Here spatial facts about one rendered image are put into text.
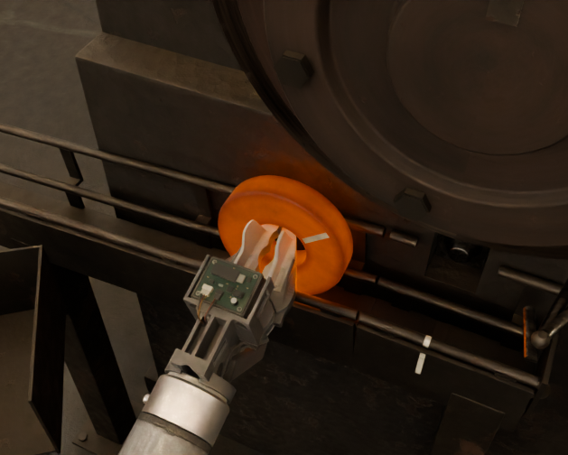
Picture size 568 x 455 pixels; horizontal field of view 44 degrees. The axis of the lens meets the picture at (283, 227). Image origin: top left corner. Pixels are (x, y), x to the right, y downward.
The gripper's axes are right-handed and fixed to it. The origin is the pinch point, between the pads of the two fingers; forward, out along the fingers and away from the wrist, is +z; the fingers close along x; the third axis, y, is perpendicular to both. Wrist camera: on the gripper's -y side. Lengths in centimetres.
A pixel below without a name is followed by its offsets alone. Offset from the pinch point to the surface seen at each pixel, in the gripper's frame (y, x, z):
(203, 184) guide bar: -2.9, 12.6, 3.3
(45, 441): -8.0, 16.5, -30.2
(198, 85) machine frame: 8.9, 13.2, 9.0
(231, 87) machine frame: 8.5, 9.7, 10.2
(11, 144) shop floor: -88, 115, 37
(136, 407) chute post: -74, 36, -16
